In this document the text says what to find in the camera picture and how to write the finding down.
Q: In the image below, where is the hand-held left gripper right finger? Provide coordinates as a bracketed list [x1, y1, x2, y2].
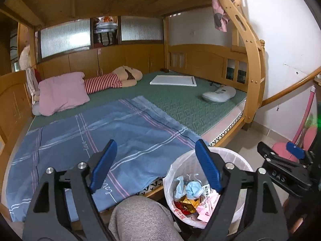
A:
[195, 139, 289, 241]

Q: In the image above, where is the wooden wall cabinet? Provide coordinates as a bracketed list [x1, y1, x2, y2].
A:
[38, 44, 166, 81]

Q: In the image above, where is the blue plaid blanket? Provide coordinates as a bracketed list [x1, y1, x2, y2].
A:
[5, 95, 210, 223]

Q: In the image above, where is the person's grey trouser leg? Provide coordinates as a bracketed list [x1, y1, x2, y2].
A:
[108, 196, 185, 241]

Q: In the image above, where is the pink patterned cloth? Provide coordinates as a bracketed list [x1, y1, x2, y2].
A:
[212, 0, 231, 33]

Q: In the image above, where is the green woven bed mat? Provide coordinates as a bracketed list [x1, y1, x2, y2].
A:
[29, 71, 249, 141]

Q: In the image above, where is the white flat board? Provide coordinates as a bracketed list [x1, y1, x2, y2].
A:
[150, 75, 197, 87]

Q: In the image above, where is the pink pillow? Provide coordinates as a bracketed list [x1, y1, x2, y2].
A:
[38, 72, 90, 116]

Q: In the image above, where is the bin with white bag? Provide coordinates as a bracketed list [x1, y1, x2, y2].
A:
[163, 147, 254, 229]

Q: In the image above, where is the striped plush doll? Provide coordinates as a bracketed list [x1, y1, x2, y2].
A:
[84, 66, 143, 94]

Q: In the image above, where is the hanging bag bundle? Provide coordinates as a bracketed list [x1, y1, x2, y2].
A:
[93, 16, 118, 48]

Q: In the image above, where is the gold foil wrapper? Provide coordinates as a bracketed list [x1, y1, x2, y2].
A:
[181, 197, 199, 213]

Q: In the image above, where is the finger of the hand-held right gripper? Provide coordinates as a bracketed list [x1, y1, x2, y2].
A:
[286, 142, 314, 166]
[257, 141, 313, 197]

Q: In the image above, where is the pink plastic wrapper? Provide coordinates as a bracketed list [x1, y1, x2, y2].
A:
[196, 193, 221, 223]

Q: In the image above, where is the ribbed glass window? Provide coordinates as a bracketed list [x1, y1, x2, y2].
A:
[40, 19, 91, 59]
[120, 16, 163, 42]

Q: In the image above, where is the light blue face mask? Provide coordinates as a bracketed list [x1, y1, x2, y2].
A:
[185, 181, 203, 198]
[174, 176, 186, 199]

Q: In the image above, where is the white hanging cloth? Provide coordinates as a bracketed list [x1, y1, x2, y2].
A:
[26, 66, 38, 103]

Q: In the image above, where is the white hanging bag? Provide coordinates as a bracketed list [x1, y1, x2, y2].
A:
[19, 44, 32, 71]

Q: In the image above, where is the pink plastic chair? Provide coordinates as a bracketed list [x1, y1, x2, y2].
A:
[272, 85, 316, 161]

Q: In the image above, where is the white massager device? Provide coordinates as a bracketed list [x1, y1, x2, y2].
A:
[202, 85, 237, 103]

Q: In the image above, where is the wooden bunk bed frame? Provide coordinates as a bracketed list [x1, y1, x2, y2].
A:
[0, 0, 321, 231]

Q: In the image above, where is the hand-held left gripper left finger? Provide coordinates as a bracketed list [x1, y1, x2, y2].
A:
[22, 139, 118, 241]

